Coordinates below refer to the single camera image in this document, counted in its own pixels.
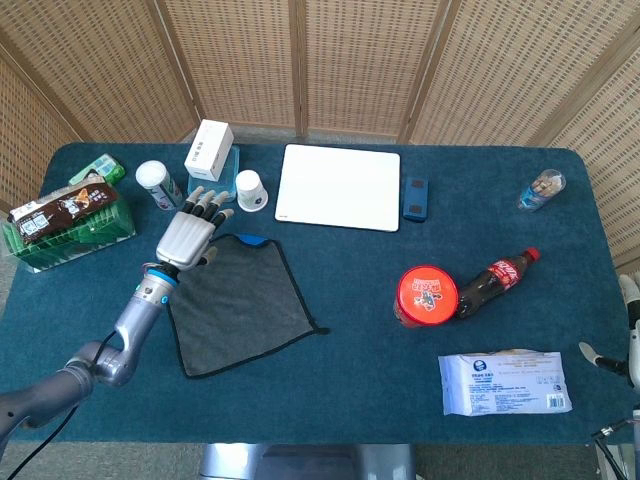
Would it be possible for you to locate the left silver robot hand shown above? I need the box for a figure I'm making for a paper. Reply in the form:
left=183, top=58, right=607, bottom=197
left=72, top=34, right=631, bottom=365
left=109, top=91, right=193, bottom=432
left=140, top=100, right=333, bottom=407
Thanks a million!
left=155, top=185, right=235, bottom=272

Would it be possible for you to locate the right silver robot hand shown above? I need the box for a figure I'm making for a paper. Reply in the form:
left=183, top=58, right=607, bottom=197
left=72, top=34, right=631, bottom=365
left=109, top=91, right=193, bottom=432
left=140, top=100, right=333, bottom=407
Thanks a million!
left=578, top=273, right=640, bottom=391

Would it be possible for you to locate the dark grey cloth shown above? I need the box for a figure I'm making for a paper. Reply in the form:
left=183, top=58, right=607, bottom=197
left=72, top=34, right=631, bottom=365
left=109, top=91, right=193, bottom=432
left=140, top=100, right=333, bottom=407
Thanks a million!
left=166, top=232, right=331, bottom=380

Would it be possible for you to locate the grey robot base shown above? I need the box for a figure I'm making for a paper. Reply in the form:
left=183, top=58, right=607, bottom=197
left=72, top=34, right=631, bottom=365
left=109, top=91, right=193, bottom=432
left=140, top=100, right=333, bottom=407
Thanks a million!
left=199, top=442, right=417, bottom=480

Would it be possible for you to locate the white green-labelled bottle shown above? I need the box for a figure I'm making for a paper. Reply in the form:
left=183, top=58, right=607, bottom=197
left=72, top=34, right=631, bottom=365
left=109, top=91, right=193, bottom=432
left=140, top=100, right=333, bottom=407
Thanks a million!
left=135, top=159, right=184, bottom=211

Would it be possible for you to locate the clear blue-lidded food container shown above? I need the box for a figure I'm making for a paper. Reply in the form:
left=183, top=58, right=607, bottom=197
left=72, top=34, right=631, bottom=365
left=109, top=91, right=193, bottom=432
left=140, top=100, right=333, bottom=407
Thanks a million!
left=187, top=144, right=241, bottom=202

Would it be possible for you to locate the white paper cup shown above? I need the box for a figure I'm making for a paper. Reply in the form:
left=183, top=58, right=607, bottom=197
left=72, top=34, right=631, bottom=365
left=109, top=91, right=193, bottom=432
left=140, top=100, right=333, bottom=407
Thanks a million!
left=235, top=169, right=269, bottom=213

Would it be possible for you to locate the white cardboard box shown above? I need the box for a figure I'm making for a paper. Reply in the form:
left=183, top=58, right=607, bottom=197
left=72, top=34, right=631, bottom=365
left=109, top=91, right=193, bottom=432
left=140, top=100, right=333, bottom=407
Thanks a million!
left=183, top=118, right=235, bottom=182

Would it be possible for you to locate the green snack packet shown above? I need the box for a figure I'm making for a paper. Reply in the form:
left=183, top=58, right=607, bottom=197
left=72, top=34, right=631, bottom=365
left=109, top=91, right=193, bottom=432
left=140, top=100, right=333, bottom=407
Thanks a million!
left=68, top=153, right=127, bottom=187

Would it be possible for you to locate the green clear plastic rack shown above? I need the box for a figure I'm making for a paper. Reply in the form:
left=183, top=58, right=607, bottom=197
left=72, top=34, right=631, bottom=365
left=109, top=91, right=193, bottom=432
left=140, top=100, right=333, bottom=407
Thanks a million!
left=1, top=194, right=137, bottom=274

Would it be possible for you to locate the brown snack bag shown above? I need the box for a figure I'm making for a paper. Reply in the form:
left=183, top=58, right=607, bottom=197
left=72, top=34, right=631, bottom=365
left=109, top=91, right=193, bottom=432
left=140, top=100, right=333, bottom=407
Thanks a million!
left=6, top=175, right=121, bottom=246

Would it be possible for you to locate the white wet wipes pack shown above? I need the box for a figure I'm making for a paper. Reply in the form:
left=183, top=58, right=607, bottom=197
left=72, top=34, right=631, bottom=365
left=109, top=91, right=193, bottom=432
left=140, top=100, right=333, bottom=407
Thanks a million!
left=437, top=348, right=573, bottom=417

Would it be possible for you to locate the cola bottle red cap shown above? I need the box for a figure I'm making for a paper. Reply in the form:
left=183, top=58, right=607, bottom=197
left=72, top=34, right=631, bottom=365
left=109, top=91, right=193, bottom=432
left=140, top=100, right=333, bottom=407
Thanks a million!
left=453, top=246, right=542, bottom=321

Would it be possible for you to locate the small clear water bottle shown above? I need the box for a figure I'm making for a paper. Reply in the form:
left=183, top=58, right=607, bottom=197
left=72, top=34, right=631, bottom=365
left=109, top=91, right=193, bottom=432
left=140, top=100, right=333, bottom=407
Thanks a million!
left=516, top=168, right=568, bottom=213

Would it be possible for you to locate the white rectangular board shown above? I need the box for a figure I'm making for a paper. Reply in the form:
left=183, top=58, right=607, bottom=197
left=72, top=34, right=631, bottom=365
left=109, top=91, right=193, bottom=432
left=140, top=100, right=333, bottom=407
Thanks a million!
left=274, top=143, right=402, bottom=233

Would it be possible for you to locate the blue table carpet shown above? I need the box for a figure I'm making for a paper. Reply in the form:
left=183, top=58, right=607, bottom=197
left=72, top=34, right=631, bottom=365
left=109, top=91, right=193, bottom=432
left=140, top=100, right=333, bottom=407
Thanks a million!
left=0, top=141, right=634, bottom=447

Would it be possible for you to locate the red-lidded round tub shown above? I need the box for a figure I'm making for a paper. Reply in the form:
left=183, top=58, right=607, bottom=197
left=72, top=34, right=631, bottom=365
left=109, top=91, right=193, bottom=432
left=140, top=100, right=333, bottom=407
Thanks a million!
left=392, top=264, right=460, bottom=330

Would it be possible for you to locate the wooden lattice folding screen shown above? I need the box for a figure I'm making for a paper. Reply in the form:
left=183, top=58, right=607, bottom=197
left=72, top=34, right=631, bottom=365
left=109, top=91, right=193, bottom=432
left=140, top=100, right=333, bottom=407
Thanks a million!
left=0, top=0, right=640, bottom=274

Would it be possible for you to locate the blue board eraser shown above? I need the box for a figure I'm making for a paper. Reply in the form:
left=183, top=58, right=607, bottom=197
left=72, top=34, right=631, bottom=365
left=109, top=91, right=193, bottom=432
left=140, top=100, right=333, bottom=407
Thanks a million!
left=402, top=175, right=430, bottom=222

